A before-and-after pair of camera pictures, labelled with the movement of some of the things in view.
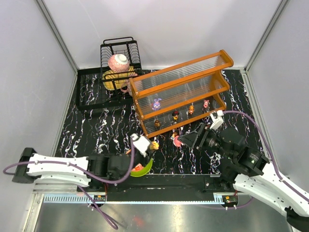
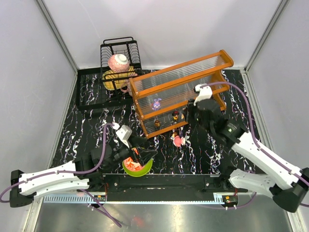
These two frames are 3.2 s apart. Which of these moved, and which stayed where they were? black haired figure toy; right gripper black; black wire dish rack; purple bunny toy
Moved: right gripper black
Stayed: black haired figure toy; black wire dish rack; purple bunny toy
